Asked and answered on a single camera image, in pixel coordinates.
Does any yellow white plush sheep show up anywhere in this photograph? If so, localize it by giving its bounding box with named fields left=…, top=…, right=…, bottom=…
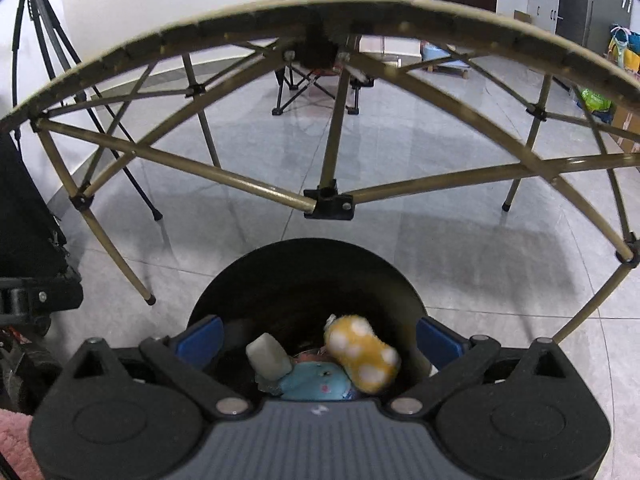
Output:
left=324, top=315, right=400, bottom=394

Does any light blue plush toy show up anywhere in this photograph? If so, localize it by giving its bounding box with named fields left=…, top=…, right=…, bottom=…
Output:
left=255, top=361, right=359, bottom=402

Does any white foam block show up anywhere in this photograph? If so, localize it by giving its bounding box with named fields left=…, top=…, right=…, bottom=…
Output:
left=245, top=333, right=293, bottom=382

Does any pink satin hair bonnet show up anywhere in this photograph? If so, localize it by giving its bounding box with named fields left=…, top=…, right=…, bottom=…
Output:
left=291, top=347, right=333, bottom=365

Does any black round trash bin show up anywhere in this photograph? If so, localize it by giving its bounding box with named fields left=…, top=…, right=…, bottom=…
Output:
left=189, top=238, right=431, bottom=403

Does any black bag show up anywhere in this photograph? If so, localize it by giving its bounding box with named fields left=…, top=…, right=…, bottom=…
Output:
left=0, top=129, right=82, bottom=411

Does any pink fluffy sleeve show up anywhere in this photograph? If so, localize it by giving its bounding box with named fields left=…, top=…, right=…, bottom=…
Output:
left=0, top=408, right=43, bottom=480

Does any green plastic bag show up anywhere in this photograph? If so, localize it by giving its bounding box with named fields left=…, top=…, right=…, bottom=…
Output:
left=579, top=88, right=612, bottom=113

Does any large cardboard box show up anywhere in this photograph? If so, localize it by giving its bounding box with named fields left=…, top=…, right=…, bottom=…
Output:
left=611, top=106, right=640, bottom=153

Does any black folding chair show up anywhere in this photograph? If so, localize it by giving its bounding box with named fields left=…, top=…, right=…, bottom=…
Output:
left=271, top=0, right=377, bottom=116

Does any blue gift bag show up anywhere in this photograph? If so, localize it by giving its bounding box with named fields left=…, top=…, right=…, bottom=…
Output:
left=608, top=25, right=640, bottom=74

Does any grey refrigerator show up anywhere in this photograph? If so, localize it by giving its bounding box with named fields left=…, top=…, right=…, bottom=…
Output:
left=556, top=0, right=634, bottom=54

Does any black camera tripod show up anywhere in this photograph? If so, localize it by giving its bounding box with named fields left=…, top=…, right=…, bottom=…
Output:
left=11, top=0, right=164, bottom=222

